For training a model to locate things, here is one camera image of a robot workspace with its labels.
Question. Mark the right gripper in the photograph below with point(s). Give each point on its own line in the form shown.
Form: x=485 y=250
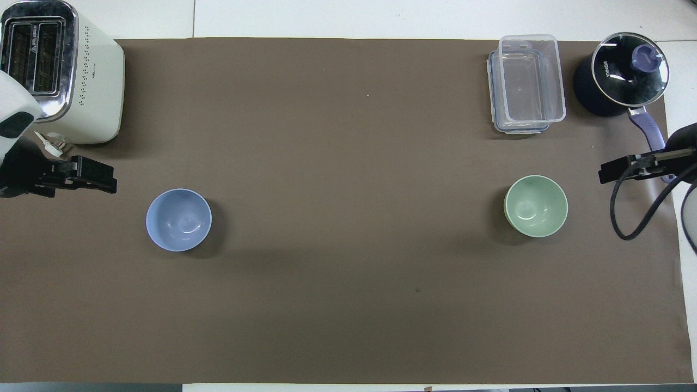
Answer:
x=687 y=140

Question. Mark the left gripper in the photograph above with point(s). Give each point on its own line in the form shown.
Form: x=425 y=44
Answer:
x=19 y=171

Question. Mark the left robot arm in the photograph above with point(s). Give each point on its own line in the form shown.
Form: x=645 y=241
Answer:
x=16 y=98

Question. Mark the green bowl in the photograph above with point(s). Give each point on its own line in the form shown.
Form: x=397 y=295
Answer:
x=536 y=206

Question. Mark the blue bowl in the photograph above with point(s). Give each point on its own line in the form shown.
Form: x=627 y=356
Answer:
x=178 y=220

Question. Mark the white power plug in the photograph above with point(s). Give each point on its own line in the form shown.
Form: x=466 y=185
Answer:
x=53 y=145

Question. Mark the glass pot lid purple knob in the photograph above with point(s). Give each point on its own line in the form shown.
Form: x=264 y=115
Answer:
x=626 y=73

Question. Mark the white toaster with chrome top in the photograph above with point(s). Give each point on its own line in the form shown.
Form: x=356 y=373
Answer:
x=95 y=81

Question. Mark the clear plastic food container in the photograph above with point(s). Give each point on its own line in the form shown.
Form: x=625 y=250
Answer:
x=532 y=81

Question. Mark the clear container lid blue seal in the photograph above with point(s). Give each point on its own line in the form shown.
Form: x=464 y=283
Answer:
x=493 y=92

